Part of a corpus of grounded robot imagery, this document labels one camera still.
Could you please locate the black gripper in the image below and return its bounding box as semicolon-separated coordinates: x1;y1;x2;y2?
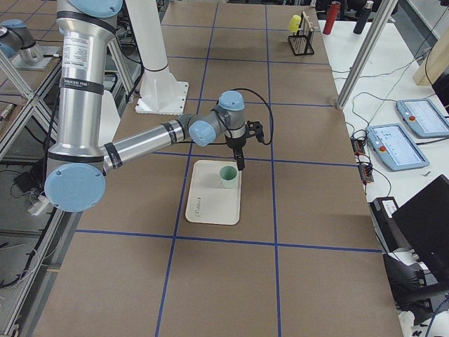
225;136;246;171

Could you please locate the green cup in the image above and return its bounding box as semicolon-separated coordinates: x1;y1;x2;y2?
219;166;239;189

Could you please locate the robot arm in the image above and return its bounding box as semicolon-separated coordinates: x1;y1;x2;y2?
1;19;60;71
44;1;246;213

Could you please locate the cream plastic tray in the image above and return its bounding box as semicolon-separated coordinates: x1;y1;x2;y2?
185;160;241;225

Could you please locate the yellow cup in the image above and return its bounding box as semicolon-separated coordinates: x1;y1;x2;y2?
288;14;302;34

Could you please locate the orange connector block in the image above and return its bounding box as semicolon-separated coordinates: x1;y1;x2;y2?
351;137;366;155
358;161;374;185

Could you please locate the near blue teach pendant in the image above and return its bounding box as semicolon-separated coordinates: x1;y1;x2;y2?
366;124;430;171

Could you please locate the blue teach pendant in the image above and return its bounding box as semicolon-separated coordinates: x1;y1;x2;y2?
396;99;448;138
366;124;430;171

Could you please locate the red bottle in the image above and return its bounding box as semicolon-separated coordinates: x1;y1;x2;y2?
322;1;341;35

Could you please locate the far blue teach pendant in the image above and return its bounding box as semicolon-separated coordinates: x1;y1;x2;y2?
396;99;448;138

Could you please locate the black bottle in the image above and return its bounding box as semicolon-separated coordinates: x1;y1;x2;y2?
353;0;374;34

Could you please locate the black laptop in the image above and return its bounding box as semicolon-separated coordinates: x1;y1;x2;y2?
392;174;448;283

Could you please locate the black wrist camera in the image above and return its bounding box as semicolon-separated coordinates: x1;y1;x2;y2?
246;121;264;143

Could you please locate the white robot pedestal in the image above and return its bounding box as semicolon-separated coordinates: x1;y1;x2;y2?
126;0;189;115

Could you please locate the black wire cup rack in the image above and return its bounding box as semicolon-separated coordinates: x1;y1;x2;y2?
288;11;318;56

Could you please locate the aluminium frame post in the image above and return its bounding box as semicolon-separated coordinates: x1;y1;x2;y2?
335;0;398;110

